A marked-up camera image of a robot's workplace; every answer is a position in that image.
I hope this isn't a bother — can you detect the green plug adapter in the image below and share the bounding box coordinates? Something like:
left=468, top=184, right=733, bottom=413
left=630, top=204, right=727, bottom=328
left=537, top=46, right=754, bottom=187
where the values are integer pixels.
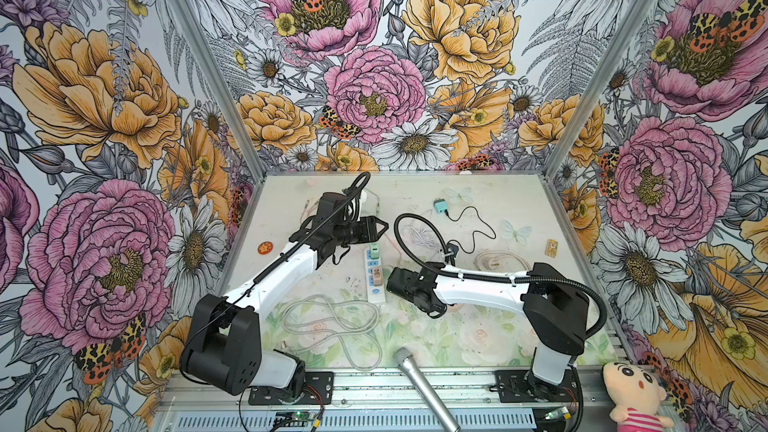
left=369, top=242, right=381, bottom=261

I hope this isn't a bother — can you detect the pink plug charger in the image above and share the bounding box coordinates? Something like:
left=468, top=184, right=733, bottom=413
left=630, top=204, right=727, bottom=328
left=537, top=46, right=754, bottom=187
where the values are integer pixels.
left=370, top=267, right=384, bottom=287

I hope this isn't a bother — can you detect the white blue power strip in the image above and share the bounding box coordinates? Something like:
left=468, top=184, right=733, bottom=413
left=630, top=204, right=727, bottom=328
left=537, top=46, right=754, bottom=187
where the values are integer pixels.
left=364, top=243, right=386, bottom=306

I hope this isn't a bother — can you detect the teal plug adapter back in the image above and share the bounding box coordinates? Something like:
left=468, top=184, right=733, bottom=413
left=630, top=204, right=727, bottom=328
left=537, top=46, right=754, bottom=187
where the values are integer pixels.
left=434, top=199, right=450, bottom=217

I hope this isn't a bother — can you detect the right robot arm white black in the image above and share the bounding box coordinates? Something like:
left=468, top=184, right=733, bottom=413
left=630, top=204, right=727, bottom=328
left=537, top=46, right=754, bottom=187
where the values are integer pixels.
left=387, top=213, right=608, bottom=392

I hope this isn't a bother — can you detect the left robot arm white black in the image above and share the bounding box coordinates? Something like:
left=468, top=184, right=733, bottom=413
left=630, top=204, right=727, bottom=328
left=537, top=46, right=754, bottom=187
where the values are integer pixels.
left=179, top=172, right=388, bottom=402

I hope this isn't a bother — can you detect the red star badge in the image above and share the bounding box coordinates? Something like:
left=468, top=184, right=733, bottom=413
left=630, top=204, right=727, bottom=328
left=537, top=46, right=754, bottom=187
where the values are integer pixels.
left=258, top=241, right=273, bottom=255

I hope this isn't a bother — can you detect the silver microphone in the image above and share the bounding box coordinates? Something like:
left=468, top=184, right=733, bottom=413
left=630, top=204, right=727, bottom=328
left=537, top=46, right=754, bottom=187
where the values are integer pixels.
left=394, top=347, right=461, bottom=432

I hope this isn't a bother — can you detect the small yellow tag card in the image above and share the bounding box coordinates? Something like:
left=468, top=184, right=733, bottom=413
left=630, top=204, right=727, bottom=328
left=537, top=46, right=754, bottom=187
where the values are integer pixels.
left=545, top=239, right=559, bottom=258

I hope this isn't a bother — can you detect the small green circuit board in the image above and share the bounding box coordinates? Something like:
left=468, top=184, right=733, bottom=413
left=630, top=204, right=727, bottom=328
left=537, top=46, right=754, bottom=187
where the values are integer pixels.
left=270, top=411, right=323, bottom=432

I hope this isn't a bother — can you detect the plush doll striped shirt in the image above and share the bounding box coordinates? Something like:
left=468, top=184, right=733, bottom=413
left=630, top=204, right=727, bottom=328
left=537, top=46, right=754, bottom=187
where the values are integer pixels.
left=602, top=362, right=674, bottom=432

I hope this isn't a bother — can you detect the black thin cable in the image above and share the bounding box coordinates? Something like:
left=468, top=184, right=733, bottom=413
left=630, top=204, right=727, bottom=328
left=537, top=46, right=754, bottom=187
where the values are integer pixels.
left=446, top=206, right=498, bottom=256

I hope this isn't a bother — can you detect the pink hub cable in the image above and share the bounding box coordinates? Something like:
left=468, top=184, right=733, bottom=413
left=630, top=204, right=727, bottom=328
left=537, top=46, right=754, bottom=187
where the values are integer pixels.
left=473, top=249, right=532, bottom=274

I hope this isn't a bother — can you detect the white power strip cable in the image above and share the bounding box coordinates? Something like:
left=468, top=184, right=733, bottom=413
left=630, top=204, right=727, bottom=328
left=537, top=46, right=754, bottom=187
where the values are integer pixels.
left=280, top=293, right=384, bottom=372

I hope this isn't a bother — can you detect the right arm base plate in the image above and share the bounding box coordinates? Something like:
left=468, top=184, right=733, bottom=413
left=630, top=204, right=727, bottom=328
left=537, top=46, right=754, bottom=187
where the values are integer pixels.
left=492, top=369, right=577, bottom=403

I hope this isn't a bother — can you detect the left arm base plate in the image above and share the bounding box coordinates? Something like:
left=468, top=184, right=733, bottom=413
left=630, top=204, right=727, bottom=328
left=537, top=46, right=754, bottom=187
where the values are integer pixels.
left=247, top=371, right=335, bottom=406

